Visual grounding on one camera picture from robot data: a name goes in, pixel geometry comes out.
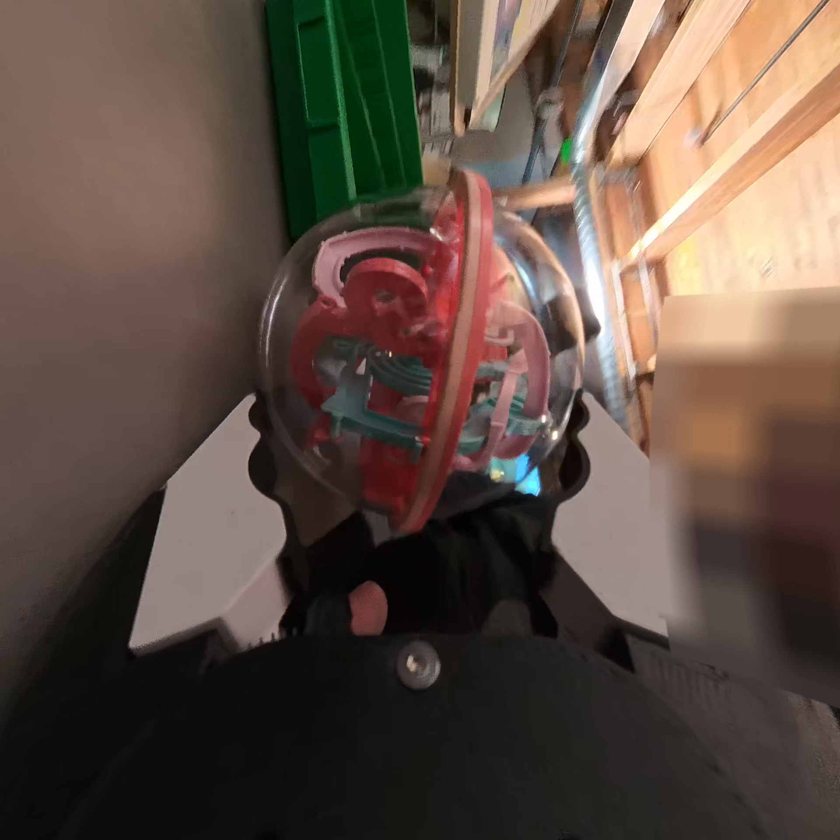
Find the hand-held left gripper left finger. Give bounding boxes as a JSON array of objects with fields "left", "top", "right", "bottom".
[{"left": 129, "top": 392, "right": 311, "bottom": 652}]

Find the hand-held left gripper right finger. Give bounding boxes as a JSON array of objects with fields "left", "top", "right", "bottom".
[{"left": 540, "top": 389, "right": 672, "bottom": 642}]

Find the clear red maze ball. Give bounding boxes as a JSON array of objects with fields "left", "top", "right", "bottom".
[{"left": 258, "top": 167, "right": 587, "bottom": 534}]

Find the person's left hand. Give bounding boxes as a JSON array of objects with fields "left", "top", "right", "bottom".
[{"left": 348, "top": 580, "right": 389, "bottom": 637}]

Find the green plastic bin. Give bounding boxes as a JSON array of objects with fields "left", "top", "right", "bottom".
[{"left": 266, "top": 0, "right": 425, "bottom": 245}]

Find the silver ventilation duct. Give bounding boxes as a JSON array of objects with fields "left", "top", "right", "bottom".
[{"left": 568, "top": 131, "right": 635, "bottom": 435}]

